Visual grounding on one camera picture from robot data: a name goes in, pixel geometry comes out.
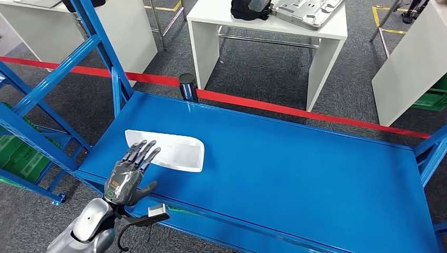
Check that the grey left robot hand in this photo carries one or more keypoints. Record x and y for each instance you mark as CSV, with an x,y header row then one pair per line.
x,y
124,181

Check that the white plastic part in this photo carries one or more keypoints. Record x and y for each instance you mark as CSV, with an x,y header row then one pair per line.
x,y
178,153

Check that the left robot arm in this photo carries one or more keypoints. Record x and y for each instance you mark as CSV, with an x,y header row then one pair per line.
x,y
89,220

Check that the blue metal shelf rack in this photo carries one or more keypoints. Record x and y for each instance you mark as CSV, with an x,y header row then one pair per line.
x,y
279,167
35,189

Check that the grey metal part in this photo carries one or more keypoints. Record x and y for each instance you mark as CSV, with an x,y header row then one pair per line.
x,y
307,14

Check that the green plastic crate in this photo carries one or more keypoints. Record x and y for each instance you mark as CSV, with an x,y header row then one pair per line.
x,y
431,101
31,160

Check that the red barrier belt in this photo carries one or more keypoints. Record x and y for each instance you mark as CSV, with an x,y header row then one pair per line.
x,y
279,109

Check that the grey flat panel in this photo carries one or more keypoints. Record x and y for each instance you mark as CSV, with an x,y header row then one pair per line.
x,y
35,2

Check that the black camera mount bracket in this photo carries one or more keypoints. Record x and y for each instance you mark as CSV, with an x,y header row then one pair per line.
x,y
139,220

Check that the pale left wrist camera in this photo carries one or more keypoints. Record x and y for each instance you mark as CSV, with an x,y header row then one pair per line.
x,y
157,210

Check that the black stanchion post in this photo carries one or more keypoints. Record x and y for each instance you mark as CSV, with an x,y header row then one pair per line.
x,y
188,87

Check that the chrome metal frame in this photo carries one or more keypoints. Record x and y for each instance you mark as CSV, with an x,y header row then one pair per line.
x,y
158,28
385,20

